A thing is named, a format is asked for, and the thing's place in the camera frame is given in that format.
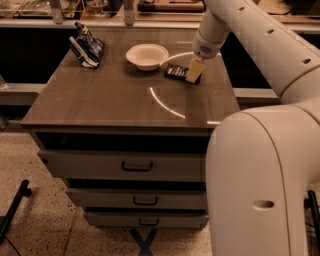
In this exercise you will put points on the black rxbar chocolate bar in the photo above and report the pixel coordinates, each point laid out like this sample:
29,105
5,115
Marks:
176,72

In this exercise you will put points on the white paper bowl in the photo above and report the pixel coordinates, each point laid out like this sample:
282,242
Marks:
147,57

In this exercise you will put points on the blue chip bag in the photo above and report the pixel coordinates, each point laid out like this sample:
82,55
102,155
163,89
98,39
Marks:
87,48

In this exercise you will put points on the grey drawer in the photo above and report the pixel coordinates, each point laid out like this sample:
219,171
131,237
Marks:
128,166
147,220
137,199

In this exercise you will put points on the black stand leg left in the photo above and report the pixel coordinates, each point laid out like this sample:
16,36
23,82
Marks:
5,221

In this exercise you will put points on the middle grey drawer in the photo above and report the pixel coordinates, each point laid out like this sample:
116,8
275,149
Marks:
137,199

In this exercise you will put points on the top grey drawer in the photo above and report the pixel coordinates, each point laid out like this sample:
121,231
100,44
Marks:
128,166

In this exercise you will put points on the black stand leg right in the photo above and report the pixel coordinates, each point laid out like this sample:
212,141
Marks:
312,221

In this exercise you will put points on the blue tape cross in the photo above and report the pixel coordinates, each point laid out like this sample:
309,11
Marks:
144,244

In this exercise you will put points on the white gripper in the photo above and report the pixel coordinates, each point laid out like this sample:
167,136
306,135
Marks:
204,49

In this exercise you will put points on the bottom grey drawer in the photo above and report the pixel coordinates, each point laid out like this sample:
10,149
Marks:
147,220

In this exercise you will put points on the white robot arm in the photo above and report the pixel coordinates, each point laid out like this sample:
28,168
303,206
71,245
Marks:
259,161

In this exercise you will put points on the grey drawer cabinet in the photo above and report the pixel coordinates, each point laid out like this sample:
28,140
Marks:
118,108

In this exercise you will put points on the black stand leg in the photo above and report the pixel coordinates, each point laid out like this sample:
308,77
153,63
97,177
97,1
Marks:
312,221
5,221

